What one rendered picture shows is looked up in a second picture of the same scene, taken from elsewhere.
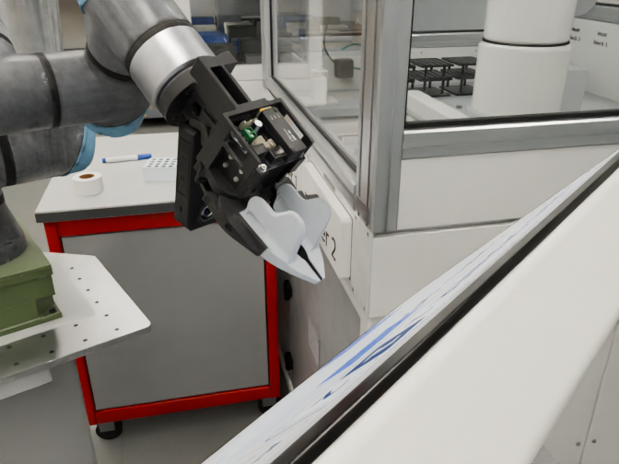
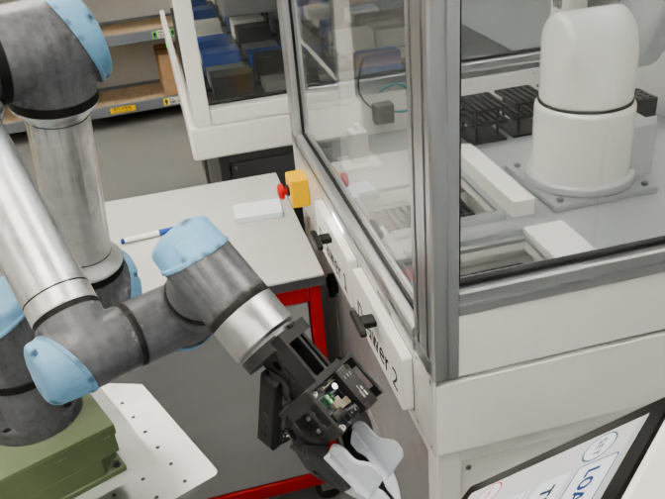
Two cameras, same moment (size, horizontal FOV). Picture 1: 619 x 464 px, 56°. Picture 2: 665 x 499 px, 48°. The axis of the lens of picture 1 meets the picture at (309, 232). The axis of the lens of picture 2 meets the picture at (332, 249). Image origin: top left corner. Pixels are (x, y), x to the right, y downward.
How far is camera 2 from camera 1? 0.36 m
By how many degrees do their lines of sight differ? 4
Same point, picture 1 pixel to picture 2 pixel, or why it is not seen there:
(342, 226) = (403, 364)
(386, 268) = (450, 411)
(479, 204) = (539, 343)
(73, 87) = (158, 337)
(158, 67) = (242, 340)
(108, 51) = (190, 310)
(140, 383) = not seen: hidden behind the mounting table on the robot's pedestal
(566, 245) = not seen: outside the picture
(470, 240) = (532, 375)
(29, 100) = (125, 359)
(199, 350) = (248, 442)
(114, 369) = not seen: hidden behind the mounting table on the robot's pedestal
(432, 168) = (490, 319)
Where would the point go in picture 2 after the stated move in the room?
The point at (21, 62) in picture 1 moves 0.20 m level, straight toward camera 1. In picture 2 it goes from (114, 325) to (165, 441)
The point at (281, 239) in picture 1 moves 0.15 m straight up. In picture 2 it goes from (362, 480) to (351, 361)
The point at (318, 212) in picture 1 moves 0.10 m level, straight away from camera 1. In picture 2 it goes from (391, 450) to (384, 385)
